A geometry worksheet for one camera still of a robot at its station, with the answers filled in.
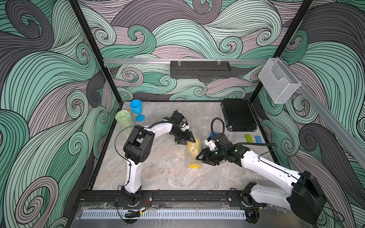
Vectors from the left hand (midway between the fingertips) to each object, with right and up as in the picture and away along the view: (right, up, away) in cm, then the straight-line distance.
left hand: (191, 141), depth 89 cm
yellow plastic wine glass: (+2, -3, -4) cm, 6 cm away
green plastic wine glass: (-46, +16, +3) cm, 48 cm away
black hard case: (+39, +16, +21) cm, 47 cm away
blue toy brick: (+47, 0, +6) cm, 47 cm away
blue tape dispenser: (+14, +3, +6) cm, 16 cm away
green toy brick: (+41, +1, +8) cm, 42 cm away
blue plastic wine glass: (-38, +23, +7) cm, 44 cm away
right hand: (+2, -8, -13) cm, 15 cm away
